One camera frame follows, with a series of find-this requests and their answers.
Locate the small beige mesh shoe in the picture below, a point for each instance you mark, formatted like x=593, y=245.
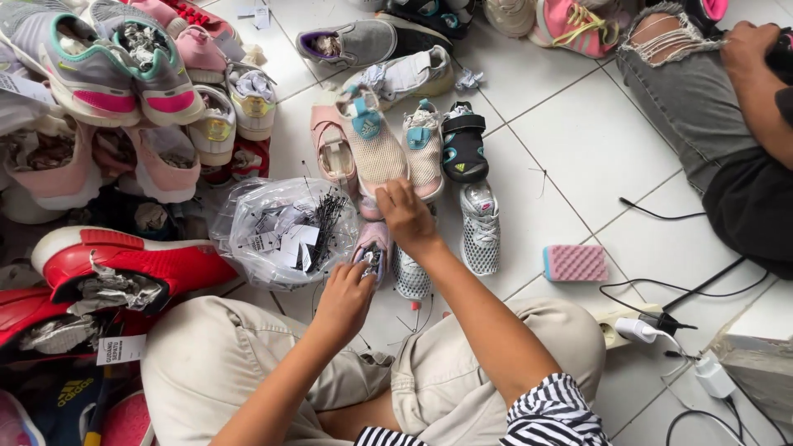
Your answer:
x=424, y=152

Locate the black blue shoe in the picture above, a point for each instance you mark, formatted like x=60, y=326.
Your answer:
x=427, y=15

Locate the large beige mesh shoe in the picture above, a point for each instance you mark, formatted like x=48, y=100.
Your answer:
x=375, y=145

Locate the small white paper slip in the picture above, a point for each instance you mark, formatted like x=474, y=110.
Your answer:
x=260, y=15

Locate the white charger block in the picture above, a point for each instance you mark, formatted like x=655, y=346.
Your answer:
x=713, y=375

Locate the white printed paper tag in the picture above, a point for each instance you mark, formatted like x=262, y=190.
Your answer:
x=121, y=350

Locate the person's beige trousers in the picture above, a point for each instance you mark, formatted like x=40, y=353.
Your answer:
x=210, y=365

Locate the person's striped shirt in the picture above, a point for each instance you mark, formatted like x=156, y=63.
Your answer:
x=551, y=415

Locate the person's left fingers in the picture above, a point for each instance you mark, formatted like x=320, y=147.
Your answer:
x=356, y=270

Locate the large red sneaker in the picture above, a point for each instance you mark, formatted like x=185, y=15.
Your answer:
x=155, y=260
x=31, y=313

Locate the white plug adapter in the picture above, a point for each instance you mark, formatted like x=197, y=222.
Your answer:
x=635, y=329

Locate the small lilac shoe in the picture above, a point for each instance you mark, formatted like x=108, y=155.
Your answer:
x=373, y=245

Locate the cream shoe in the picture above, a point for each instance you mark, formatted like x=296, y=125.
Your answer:
x=508, y=15

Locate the grey teal pink sneaker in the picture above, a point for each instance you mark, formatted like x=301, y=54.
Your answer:
x=87, y=74
x=164, y=80

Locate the person's right hand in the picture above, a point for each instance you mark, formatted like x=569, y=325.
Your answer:
x=409, y=220

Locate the person's right fingers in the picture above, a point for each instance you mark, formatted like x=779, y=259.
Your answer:
x=396, y=193

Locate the clear bag of tags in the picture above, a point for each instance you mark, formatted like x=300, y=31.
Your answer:
x=279, y=232

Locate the grey shoe purple lining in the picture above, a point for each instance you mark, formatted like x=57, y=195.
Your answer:
x=365, y=40

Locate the grey mesh shoe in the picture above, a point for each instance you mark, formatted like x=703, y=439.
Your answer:
x=481, y=232
x=411, y=275

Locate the dark shoe with paper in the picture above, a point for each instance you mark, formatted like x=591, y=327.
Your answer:
x=133, y=214

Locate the white power strip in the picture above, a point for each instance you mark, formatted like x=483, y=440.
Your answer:
x=610, y=331

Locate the pink white sneaker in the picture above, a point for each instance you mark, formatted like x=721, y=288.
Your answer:
x=164, y=173
x=56, y=179

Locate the pink shoe yellow laces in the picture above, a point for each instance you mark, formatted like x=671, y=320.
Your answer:
x=573, y=28

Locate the black plug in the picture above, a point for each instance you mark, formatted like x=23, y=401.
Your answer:
x=666, y=322

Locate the crumpled white paper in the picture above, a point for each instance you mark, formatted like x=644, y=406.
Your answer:
x=469, y=79

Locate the black teal sandal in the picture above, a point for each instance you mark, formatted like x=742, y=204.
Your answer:
x=463, y=148

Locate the person's left hand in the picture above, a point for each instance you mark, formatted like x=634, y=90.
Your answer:
x=344, y=306

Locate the pink shoe sole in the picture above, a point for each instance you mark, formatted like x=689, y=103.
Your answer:
x=127, y=424

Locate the red-tipped pin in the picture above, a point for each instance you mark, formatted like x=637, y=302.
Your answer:
x=414, y=305

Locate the white grey paper-stuffed shoe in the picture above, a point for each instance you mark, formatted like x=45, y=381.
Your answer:
x=402, y=74

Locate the red laced shoe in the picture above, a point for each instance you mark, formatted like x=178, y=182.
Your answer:
x=204, y=18

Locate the small white yellow shoe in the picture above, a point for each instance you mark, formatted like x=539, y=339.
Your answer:
x=254, y=102
x=214, y=127

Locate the blue shoe yellow logo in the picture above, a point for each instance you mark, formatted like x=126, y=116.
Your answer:
x=68, y=396

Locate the pink ribbed sponge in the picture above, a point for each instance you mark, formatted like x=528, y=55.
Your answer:
x=576, y=263

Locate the small red patterned shoes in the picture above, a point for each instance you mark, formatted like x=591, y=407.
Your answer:
x=245, y=161

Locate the black pink shoe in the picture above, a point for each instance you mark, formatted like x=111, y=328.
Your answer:
x=709, y=9

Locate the plain pink shoe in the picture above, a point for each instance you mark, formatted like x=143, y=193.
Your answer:
x=201, y=56

